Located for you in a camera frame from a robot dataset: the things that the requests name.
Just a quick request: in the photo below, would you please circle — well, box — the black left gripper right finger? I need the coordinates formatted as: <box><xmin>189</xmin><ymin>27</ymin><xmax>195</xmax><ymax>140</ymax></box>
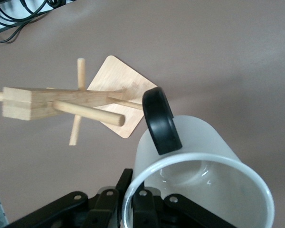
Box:
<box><xmin>132</xmin><ymin>187</ymin><xmax>238</xmax><ymax>228</ymax></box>

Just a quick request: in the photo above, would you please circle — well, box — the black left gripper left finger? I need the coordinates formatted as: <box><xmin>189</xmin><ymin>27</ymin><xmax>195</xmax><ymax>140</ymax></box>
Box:
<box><xmin>4</xmin><ymin>168</ymin><xmax>134</xmax><ymax>228</ymax></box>

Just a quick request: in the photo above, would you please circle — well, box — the wooden cup rack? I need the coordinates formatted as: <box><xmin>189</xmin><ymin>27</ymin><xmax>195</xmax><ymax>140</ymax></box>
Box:
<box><xmin>0</xmin><ymin>55</ymin><xmax>159</xmax><ymax>146</ymax></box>

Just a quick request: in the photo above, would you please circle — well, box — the black cable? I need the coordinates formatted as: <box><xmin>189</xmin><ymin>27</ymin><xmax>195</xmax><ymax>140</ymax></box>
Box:
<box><xmin>0</xmin><ymin>0</ymin><xmax>71</xmax><ymax>44</ymax></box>
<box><xmin>0</xmin><ymin>0</ymin><xmax>50</xmax><ymax>24</ymax></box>

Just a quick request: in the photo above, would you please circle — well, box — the white cup black handle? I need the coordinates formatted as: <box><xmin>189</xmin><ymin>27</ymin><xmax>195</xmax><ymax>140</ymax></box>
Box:
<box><xmin>121</xmin><ymin>86</ymin><xmax>276</xmax><ymax>228</ymax></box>

